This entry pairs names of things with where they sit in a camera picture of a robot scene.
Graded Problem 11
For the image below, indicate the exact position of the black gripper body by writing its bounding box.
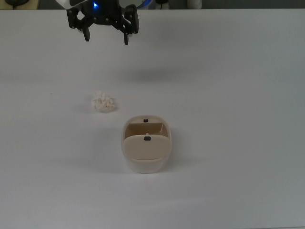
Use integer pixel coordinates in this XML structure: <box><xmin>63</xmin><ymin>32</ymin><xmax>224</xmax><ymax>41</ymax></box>
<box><xmin>80</xmin><ymin>6</ymin><xmax>126</xmax><ymax>27</ymax></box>

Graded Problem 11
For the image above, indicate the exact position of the white paper trash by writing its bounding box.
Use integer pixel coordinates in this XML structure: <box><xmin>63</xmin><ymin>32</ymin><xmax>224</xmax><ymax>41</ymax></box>
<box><xmin>91</xmin><ymin>90</ymin><xmax>118</xmax><ymax>113</ymax></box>

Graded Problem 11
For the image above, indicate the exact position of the small cream bin with lid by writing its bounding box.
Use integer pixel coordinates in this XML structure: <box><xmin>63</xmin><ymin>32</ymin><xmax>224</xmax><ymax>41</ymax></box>
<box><xmin>121</xmin><ymin>115</ymin><xmax>173</xmax><ymax>174</ymax></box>

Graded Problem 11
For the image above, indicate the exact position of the black dome-shaped object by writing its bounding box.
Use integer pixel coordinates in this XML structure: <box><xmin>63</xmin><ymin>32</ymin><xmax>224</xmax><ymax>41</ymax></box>
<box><xmin>4</xmin><ymin>0</ymin><xmax>28</xmax><ymax>7</ymax></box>

